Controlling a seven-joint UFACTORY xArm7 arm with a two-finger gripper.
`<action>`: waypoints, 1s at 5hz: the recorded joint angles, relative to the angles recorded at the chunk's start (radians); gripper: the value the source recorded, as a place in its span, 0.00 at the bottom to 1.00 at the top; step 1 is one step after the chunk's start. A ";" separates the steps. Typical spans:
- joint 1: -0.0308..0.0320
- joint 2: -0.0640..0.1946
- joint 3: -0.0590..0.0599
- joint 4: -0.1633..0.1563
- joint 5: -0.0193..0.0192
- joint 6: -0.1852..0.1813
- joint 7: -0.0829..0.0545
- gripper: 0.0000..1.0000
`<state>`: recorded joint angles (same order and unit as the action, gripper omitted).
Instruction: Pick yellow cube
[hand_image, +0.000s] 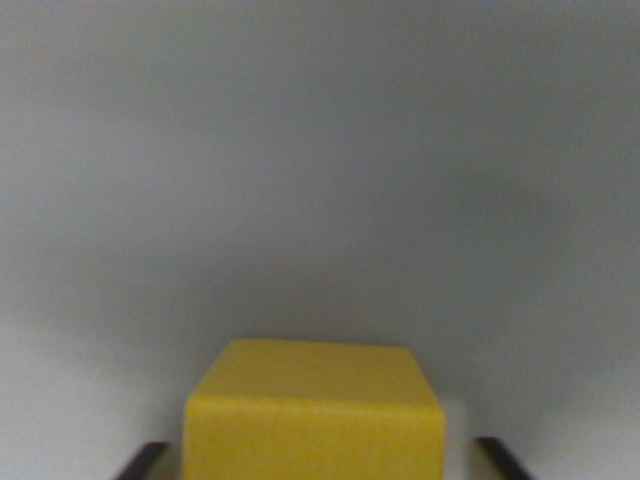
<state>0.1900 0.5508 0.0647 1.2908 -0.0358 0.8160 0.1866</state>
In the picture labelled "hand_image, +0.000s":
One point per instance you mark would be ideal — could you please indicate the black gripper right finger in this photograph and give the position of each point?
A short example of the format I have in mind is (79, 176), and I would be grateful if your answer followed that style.
(502, 460)

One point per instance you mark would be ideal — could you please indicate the yellow cube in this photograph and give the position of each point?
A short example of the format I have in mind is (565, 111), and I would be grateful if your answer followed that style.
(315, 415)

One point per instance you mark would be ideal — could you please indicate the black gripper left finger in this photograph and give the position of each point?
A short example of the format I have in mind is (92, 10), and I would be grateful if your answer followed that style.
(142, 462)

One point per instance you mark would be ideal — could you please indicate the grey plastic bin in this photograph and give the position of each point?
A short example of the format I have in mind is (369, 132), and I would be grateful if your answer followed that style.
(320, 175)

